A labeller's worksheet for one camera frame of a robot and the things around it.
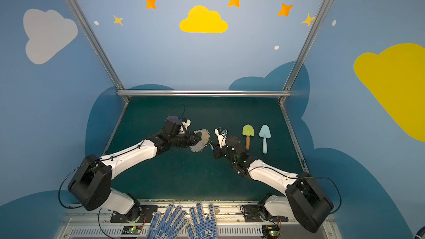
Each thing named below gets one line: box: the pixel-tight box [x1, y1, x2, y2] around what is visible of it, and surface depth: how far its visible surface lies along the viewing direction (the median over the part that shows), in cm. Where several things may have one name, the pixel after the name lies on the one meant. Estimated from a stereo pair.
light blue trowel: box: [258, 123, 272, 155], surface depth 104 cm
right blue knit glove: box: [187, 202, 219, 239], surface depth 73 cm
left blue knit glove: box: [146, 203, 189, 239], surface depth 73 cm
